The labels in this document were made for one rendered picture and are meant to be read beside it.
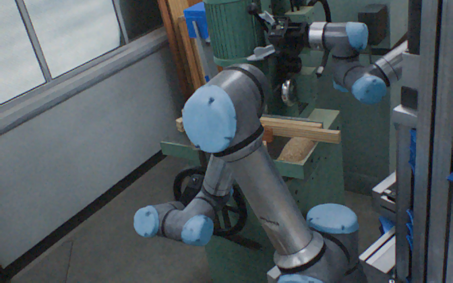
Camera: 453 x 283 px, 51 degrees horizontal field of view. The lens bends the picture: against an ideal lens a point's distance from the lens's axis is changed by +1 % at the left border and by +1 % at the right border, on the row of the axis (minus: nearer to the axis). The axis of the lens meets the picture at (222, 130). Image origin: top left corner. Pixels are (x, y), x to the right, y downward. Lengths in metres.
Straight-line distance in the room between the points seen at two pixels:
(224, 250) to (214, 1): 1.04
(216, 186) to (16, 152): 1.71
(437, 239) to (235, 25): 0.87
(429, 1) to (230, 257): 1.42
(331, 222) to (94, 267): 1.89
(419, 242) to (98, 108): 2.23
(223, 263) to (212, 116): 1.32
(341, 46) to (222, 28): 0.42
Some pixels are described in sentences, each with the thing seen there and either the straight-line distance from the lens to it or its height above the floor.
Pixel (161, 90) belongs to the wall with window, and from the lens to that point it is 3.39.
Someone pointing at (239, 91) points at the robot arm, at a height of 1.41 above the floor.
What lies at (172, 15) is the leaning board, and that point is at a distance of 3.19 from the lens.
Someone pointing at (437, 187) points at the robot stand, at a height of 1.13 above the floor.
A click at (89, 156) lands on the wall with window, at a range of 3.05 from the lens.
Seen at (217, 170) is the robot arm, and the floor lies 1.15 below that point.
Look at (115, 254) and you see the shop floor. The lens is 2.84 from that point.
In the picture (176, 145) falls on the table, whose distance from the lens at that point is 1.83.
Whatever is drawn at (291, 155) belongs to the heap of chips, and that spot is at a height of 0.92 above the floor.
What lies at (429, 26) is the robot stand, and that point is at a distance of 0.96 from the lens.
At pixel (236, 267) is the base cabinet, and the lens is 2.09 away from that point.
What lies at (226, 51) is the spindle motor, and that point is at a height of 1.26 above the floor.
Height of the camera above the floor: 1.78
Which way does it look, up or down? 28 degrees down
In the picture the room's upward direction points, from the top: 11 degrees counter-clockwise
